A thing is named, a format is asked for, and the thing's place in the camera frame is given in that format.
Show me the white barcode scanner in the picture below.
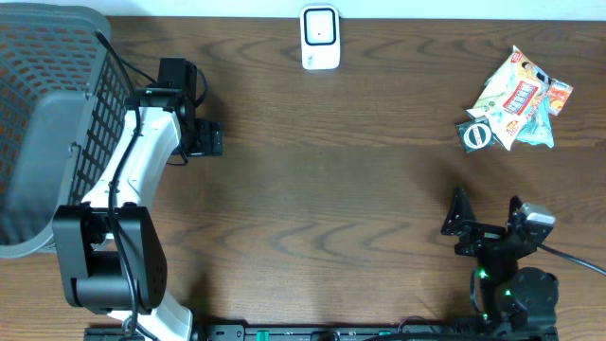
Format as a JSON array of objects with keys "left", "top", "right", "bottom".
[{"left": 299, "top": 4, "right": 341, "bottom": 70}]

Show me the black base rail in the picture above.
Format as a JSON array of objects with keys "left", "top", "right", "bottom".
[{"left": 84, "top": 323, "right": 560, "bottom": 341}]

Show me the yellow snack bag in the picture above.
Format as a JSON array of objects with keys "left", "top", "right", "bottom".
[{"left": 466, "top": 45, "right": 552, "bottom": 151}]

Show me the round green label snack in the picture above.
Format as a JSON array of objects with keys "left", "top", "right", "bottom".
[{"left": 456, "top": 117, "right": 495, "bottom": 153}]

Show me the grey plastic mesh basket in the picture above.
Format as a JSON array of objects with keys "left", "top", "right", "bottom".
[{"left": 1, "top": 2, "right": 130, "bottom": 259}]

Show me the orange tissue pack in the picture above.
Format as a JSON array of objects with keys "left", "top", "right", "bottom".
[{"left": 547, "top": 79, "right": 574, "bottom": 116}]

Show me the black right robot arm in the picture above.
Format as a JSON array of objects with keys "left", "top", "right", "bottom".
[{"left": 440, "top": 188, "right": 559, "bottom": 336}]

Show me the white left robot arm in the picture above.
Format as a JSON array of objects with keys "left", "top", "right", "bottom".
[{"left": 52, "top": 88, "right": 223, "bottom": 340}]

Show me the teal snack pouch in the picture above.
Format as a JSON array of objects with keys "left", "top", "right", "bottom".
[{"left": 516, "top": 99, "right": 555, "bottom": 148}]

